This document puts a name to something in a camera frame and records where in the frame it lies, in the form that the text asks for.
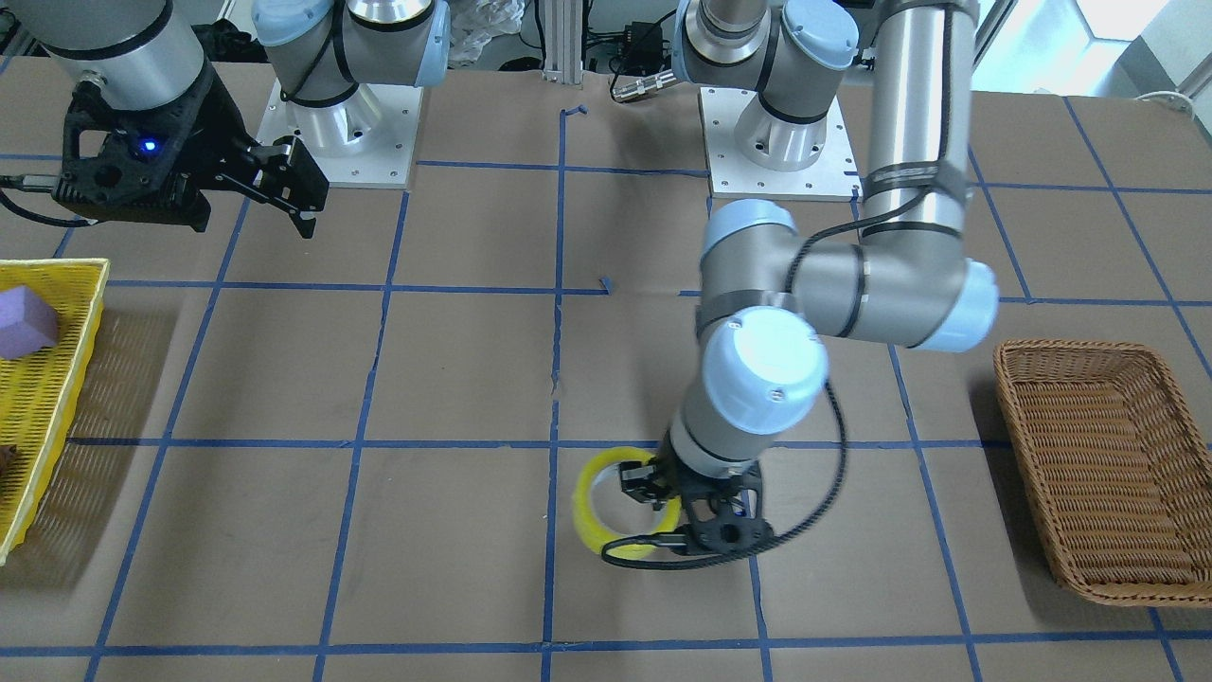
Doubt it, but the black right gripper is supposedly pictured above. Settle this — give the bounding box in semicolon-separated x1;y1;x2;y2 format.
51;65;330;239

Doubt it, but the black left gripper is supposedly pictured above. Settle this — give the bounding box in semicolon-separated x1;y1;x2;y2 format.
617;432;764;512

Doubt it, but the yellow tape roll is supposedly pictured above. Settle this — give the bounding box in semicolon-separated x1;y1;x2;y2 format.
572;446;684;561

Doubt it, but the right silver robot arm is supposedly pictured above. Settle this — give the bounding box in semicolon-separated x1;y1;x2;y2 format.
2;1;451;239

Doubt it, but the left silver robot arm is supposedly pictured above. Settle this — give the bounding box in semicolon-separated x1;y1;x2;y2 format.
622;1;999;504

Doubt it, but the crumpled white plastic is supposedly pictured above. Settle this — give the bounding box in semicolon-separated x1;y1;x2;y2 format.
448;1;526;68

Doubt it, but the purple block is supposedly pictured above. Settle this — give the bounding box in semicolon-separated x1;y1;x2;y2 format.
1;285;61;361

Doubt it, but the brown toy figure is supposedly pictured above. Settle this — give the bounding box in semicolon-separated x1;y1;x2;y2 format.
0;445;19;478

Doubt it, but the yellow plastic basket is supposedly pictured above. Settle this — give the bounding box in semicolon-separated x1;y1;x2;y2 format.
1;258;110;563

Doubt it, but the brown wicker basket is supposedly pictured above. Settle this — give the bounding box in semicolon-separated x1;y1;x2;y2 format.
994;338;1211;608

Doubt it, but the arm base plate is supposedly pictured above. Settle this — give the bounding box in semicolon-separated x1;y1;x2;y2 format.
257;82;428;189
701;87;862;202

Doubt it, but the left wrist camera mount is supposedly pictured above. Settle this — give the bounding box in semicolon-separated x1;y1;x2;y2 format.
674;488;774;557

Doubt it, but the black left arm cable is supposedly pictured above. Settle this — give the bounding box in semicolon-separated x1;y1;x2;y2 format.
600;379;848;571

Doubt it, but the aluminium frame post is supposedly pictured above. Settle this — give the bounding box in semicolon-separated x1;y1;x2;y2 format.
536;1;589;88

